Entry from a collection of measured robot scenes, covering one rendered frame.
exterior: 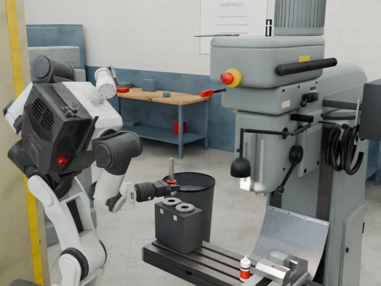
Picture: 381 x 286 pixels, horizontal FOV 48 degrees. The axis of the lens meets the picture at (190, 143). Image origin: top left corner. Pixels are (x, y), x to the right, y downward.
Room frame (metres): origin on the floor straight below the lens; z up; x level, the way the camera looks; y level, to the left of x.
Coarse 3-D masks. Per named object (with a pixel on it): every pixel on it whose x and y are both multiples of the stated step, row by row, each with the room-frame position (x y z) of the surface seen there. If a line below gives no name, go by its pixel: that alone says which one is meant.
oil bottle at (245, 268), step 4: (244, 260) 1.57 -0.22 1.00; (248, 260) 1.57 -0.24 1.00; (240, 264) 1.57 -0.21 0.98; (244, 264) 1.56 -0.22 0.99; (248, 264) 1.56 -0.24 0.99; (240, 268) 1.57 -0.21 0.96; (244, 268) 1.56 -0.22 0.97; (248, 268) 1.56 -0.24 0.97; (240, 272) 1.57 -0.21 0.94; (244, 272) 1.56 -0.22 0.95; (248, 272) 1.56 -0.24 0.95; (240, 276) 1.57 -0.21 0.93; (244, 276) 1.56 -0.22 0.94; (248, 276) 1.56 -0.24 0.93; (244, 280) 1.56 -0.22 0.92
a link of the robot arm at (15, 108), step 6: (30, 84) 1.67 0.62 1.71; (24, 90) 1.67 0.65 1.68; (30, 90) 1.65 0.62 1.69; (18, 96) 1.69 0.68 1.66; (24, 96) 1.66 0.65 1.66; (12, 102) 1.69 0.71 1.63; (18, 102) 1.66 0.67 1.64; (24, 102) 1.65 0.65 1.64; (6, 108) 1.69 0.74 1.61; (12, 108) 1.66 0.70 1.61; (18, 108) 1.65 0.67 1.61; (12, 114) 1.66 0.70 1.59; (18, 114) 1.66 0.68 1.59; (18, 120) 1.66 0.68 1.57; (18, 126) 1.66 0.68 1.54; (18, 132) 1.67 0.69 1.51
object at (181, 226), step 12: (156, 204) 1.92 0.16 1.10; (168, 204) 1.89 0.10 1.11; (180, 204) 1.89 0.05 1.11; (156, 216) 1.92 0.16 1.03; (168, 216) 1.85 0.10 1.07; (180, 216) 1.79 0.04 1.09; (192, 216) 1.81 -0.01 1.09; (156, 228) 1.92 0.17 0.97; (168, 228) 1.85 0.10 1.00; (180, 228) 1.79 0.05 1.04; (192, 228) 1.81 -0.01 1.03; (168, 240) 1.85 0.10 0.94; (180, 240) 1.79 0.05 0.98; (192, 240) 1.81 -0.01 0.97; (180, 252) 1.79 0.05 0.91
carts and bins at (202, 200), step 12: (180, 180) 3.76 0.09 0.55; (192, 180) 3.77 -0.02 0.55; (204, 180) 3.73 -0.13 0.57; (180, 192) 3.33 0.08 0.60; (192, 192) 3.33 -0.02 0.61; (204, 192) 3.37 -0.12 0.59; (192, 204) 3.33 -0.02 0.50; (204, 204) 3.38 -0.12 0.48; (204, 216) 3.39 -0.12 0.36; (204, 228) 3.40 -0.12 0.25; (204, 240) 3.41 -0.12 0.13
